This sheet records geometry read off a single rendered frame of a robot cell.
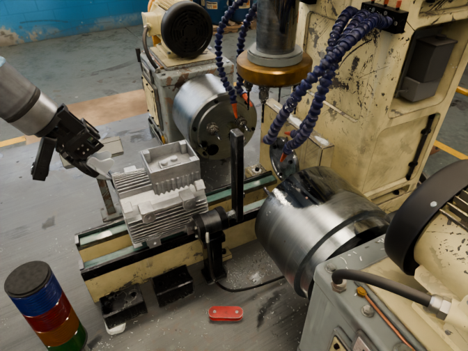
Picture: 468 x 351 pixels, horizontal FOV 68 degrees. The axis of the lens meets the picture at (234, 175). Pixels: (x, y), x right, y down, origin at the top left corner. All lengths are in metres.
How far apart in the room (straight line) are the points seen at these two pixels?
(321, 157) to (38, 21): 5.72
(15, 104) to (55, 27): 5.59
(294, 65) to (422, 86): 0.35
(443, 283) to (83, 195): 1.15
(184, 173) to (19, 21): 5.59
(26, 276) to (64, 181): 0.91
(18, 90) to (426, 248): 0.72
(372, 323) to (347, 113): 0.59
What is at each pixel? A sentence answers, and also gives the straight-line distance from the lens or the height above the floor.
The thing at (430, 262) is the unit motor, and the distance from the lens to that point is 0.52.
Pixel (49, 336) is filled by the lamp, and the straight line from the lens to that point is 0.65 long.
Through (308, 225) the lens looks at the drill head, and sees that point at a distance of 0.68.
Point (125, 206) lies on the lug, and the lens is 0.82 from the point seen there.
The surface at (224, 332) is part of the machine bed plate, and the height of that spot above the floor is 0.80.
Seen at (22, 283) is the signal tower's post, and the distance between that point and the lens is 0.58.
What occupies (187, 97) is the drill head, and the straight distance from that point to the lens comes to 1.16.
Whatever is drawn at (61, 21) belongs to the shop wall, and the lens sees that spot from 6.33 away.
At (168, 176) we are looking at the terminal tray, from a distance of 0.83.
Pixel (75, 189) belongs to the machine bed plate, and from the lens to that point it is 1.40.
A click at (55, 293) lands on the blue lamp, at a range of 0.59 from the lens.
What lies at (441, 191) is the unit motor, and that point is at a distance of 0.49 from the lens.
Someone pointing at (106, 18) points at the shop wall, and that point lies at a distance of 6.44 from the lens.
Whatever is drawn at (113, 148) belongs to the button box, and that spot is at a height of 1.06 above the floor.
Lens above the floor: 1.63
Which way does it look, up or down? 38 degrees down
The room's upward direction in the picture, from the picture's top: 1 degrees counter-clockwise
